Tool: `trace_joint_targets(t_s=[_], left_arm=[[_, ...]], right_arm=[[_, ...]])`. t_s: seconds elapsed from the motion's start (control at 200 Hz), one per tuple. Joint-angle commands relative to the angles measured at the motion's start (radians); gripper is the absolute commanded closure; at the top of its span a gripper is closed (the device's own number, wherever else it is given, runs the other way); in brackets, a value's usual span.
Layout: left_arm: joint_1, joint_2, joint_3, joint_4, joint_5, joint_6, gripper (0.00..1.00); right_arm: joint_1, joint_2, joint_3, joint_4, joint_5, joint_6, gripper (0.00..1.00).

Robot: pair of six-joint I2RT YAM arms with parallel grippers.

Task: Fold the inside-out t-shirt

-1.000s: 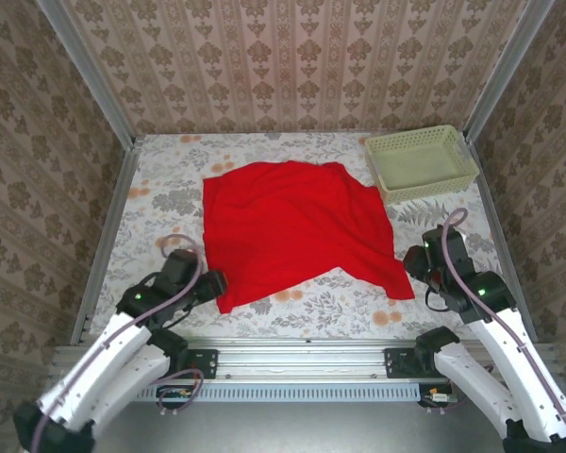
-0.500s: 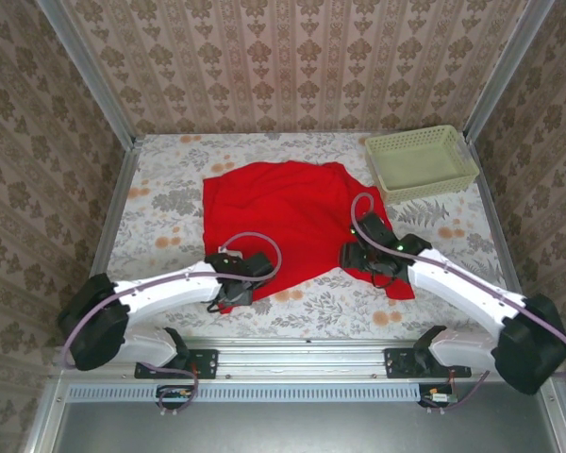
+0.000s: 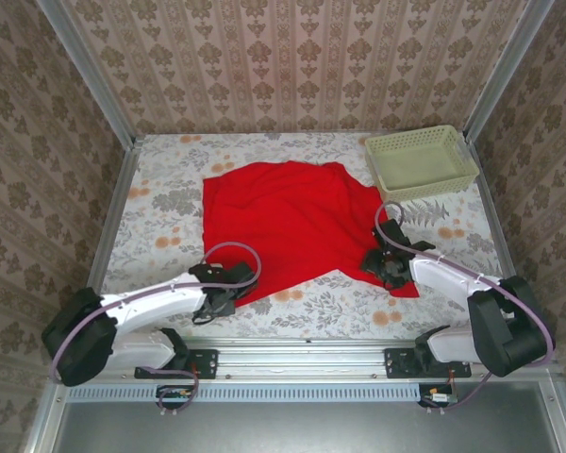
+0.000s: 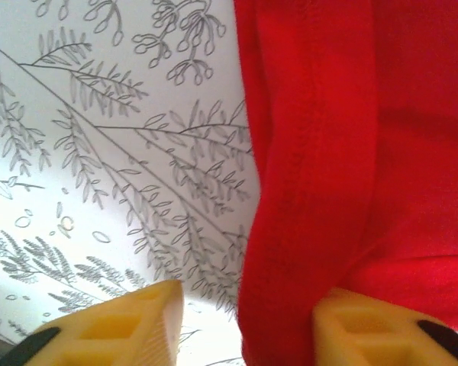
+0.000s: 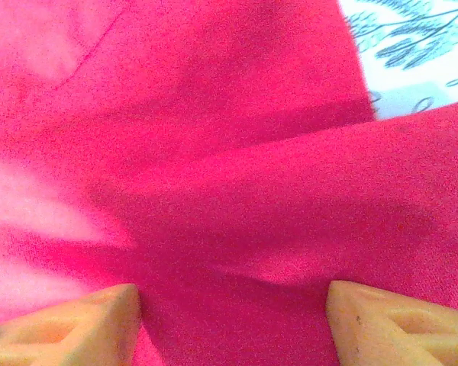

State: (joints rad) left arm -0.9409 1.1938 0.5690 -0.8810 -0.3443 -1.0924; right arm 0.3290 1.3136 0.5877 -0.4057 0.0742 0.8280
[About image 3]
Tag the red t-shirt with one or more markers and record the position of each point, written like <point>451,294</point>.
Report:
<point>287,226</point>

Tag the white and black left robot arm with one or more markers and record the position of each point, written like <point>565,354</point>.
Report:
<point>155,307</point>

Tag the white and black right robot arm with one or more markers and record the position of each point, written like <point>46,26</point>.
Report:
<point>443,278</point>

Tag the floral printed tablecloth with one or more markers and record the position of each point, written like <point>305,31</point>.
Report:
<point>170,212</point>

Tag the pale green perforated plastic basket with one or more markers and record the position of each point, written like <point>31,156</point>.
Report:
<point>420,165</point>

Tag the aluminium mounting beam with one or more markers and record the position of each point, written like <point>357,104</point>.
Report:
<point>302,358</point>

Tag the small circuit board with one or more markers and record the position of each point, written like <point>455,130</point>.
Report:
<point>174,392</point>
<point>436,398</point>

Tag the grey metal sheet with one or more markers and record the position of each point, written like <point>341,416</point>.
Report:
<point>311,429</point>

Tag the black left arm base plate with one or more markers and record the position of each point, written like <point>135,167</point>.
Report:
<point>205,361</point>

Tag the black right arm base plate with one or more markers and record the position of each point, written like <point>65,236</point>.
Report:
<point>398,363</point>

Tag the aluminium table side rail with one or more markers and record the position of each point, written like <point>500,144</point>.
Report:
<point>107,236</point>
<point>486,189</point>

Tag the aluminium frame post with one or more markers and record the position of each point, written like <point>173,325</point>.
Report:
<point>504,71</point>
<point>88,71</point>

